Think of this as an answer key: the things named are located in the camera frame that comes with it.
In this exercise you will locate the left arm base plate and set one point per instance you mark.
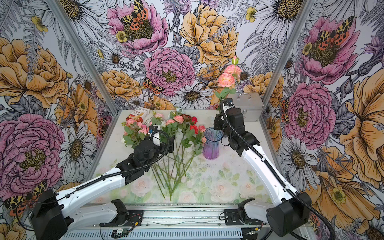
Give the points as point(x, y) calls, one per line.
point(124, 217)

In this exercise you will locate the silver first aid case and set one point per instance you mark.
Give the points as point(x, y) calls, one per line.
point(250, 103)

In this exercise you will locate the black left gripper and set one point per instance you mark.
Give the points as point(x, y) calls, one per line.
point(168, 150)

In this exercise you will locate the aluminium rail frame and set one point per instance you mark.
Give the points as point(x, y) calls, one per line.
point(167, 222)

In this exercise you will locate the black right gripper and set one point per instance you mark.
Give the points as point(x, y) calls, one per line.
point(217, 120)

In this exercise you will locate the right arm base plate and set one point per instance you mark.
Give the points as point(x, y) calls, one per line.
point(236, 217)

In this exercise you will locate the red white small box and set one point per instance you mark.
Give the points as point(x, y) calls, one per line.
point(139, 114)

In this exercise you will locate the pink purple glass vase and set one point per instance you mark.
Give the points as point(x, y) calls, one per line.
point(211, 150)

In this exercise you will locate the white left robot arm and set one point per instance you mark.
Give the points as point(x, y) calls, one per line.
point(55, 214)

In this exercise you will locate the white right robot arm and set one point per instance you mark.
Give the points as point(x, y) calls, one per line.
point(284, 214)

